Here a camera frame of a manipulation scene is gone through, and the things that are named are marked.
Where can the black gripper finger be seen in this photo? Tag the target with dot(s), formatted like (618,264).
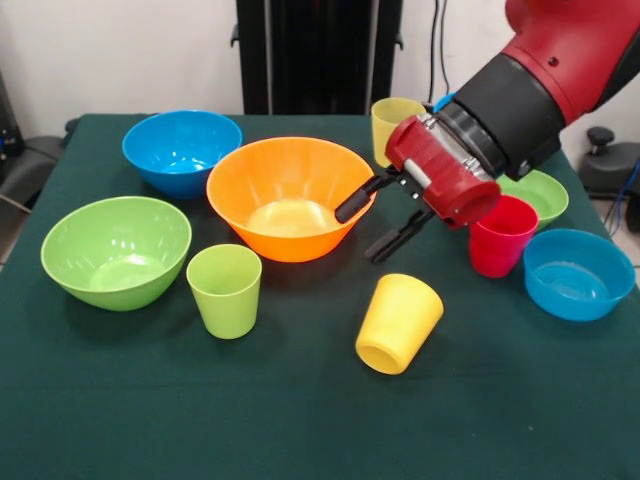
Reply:
(392,242)
(352,205)

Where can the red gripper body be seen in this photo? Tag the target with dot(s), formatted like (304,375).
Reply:
(440,180)

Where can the large orange bowl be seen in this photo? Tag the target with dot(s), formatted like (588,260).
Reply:
(290,235)

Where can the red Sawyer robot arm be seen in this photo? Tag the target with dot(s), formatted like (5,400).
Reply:
(540,90)

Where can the pale translucent yellow cup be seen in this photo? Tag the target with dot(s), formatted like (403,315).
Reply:
(385,130)

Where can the large blue bowl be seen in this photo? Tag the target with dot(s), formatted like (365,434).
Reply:
(170,155)
(444,102)

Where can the red cup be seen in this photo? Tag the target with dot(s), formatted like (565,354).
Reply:
(500,250)

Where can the small green bowl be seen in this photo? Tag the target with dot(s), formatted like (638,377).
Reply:
(545,200)

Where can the green cup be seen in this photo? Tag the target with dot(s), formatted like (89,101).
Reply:
(225,310)

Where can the black knobbed equipment base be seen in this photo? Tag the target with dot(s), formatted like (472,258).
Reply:
(610,165)

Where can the small blue bowl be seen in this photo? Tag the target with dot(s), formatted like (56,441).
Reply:
(575,285)

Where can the dark green table cloth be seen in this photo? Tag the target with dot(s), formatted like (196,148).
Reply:
(300,425)

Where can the large green bowl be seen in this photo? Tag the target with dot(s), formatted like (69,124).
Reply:
(115,260)

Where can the black chair base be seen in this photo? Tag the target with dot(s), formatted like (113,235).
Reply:
(30,165)

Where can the black equipment case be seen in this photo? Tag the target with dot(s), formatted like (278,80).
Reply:
(9,120)

